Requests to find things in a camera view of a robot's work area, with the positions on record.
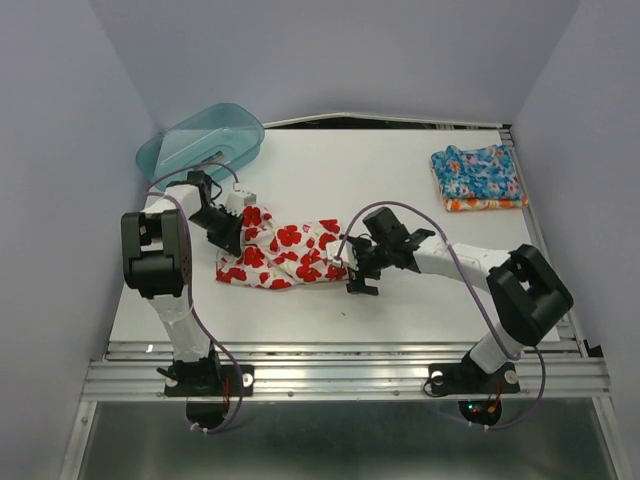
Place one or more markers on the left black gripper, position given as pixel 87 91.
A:
pixel 231 238

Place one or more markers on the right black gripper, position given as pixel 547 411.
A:
pixel 356 281

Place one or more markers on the red poppy white skirt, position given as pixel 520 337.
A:
pixel 278 257

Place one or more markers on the blue floral skirt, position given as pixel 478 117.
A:
pixel 484 173

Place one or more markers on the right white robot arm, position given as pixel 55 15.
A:
pixel 518 293

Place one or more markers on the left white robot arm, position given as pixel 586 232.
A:
pixel 157 263

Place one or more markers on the teal plastic bin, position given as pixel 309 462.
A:
pixel 225 134

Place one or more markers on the orange floral folded skirt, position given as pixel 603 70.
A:
pixel 475 204

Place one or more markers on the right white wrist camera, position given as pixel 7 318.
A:
pixel 341 255

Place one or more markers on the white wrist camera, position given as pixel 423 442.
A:
pixel 341 255
pixel 238 200

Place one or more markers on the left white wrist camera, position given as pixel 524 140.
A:
pixel 238 200

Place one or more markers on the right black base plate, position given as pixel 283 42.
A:
pixel 461 378

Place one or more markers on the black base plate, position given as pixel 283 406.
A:
pixel 206 378
pixel 461 378

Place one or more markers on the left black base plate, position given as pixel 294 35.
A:
pixel 206 378

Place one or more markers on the aluminium front rail frame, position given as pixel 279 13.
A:
pixel 332 371

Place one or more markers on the aluminium right side rail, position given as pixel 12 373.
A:
pixel 570 327

